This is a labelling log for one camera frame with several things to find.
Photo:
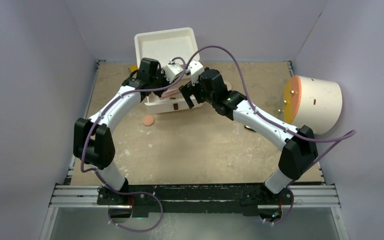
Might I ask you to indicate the yellow grey small block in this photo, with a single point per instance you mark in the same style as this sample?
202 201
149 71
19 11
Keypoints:
132 68

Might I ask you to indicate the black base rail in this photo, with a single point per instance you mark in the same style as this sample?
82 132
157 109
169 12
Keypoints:
156 206

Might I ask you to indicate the black gold compact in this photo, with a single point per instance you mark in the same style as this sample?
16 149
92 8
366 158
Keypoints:
249 128

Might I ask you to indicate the pink makeup stick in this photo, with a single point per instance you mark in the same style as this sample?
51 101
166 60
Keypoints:
170 95

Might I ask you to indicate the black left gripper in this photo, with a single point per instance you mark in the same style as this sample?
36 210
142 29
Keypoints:
160 73

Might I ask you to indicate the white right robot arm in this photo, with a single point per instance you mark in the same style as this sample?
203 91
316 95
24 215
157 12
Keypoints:
297 154

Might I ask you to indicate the aluminium table edge rail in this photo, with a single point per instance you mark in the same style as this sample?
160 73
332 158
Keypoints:
302 196

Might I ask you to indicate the white three-drawer organizer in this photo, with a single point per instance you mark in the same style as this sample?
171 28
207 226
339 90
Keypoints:
163 46

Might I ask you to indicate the white cylindrical bin orange lid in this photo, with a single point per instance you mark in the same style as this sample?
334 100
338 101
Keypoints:
312 102

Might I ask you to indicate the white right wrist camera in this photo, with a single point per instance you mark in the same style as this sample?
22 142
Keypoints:
195 68

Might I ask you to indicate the round peach powder puff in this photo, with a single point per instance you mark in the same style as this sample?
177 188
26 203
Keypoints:
148 120

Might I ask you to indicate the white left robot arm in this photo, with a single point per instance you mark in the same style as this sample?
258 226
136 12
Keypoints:
93 142

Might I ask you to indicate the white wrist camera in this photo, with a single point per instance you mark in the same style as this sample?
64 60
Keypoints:
195 68
172 71

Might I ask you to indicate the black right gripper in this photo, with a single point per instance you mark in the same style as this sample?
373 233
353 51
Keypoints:
185 90

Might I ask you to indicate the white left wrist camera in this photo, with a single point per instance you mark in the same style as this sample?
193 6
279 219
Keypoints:
172 71

